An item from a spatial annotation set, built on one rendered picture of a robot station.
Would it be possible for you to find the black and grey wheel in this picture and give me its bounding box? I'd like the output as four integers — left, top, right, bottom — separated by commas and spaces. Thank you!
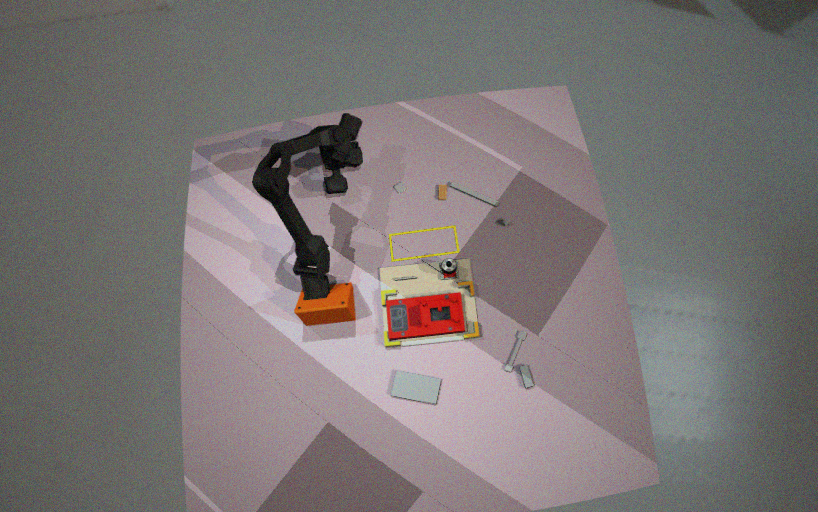
442, 258, 457, 274

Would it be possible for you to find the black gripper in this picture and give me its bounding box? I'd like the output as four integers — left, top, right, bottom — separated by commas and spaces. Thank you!
319, 145, 348, 194

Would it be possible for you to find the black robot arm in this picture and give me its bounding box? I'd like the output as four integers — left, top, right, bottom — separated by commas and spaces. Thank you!
252, 113, 363, 300

